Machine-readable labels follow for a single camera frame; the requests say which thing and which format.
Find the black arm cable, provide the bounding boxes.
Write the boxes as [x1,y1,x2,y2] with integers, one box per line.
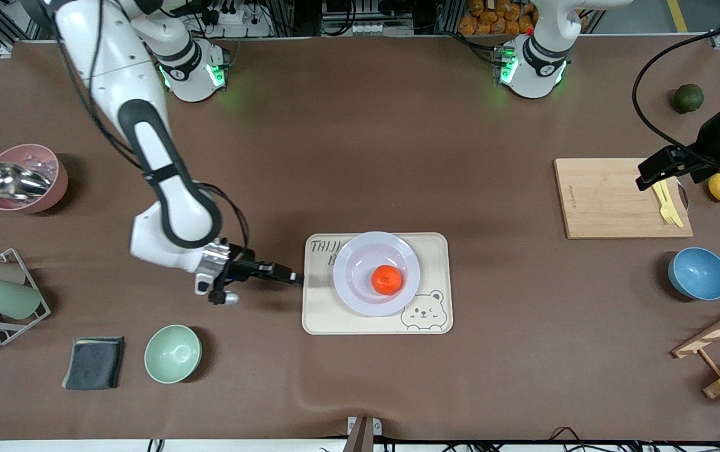
[196,182,251,253]
[633,19,720,156]

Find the yellow plastic fork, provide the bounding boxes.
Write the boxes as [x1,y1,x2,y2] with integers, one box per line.
[652,182,678,225]

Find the beige bear print tray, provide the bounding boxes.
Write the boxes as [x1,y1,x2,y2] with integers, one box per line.
[302,232,454,335]

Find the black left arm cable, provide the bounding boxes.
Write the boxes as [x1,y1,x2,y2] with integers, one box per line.
[633,19,720,156]

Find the wooden dish rack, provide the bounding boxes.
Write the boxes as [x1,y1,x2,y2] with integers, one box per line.
[672,295,720,399]

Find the grey wire cup rack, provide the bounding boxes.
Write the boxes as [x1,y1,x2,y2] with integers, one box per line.
[0,248,51,347]

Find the black base cable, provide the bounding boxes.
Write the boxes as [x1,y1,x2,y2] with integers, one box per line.
[453,31,502,67]

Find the dark grey folded cloth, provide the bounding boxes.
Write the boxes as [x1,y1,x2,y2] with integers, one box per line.
[62,336,126,391]

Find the wooden cutting board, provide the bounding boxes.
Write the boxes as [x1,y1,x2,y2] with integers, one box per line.
[553,158,694,240]

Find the dark green round fruit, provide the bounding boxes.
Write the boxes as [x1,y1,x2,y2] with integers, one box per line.
[674,83,705,114]

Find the metal table edge bracket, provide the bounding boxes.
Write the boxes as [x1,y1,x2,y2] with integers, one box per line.
[346,416,383,452]

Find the white power strip with plugs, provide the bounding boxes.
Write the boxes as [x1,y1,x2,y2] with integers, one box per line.
[200,0,272,38]

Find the long white socket strip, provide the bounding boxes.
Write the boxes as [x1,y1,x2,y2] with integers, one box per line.
[322,22,414,36]

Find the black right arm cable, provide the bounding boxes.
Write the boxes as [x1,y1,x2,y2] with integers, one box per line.
[196,182,251,253]

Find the pink bowl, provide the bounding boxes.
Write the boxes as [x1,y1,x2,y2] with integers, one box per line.
[0,144,70,214]

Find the mint green cup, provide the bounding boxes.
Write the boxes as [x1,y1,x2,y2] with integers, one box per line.
[0,278,42,320]

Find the orange mandarin fruit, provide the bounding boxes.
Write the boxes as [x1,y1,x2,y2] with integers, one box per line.
[371,265,404,296]

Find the blue bowl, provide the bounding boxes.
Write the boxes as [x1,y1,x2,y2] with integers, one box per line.
[668,247,720,301]

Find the bag of orange fruit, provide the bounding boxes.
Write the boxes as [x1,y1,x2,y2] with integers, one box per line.
[459,0,539,36]

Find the mint green bowl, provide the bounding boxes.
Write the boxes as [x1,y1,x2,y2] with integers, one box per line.
[144,325,202,384]

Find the pale lavender round plate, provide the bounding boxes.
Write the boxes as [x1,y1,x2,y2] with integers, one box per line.
[333,231,421,317]

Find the shiny metal scoop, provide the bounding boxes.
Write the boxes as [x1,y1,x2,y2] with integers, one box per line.
[0,162,50,202]

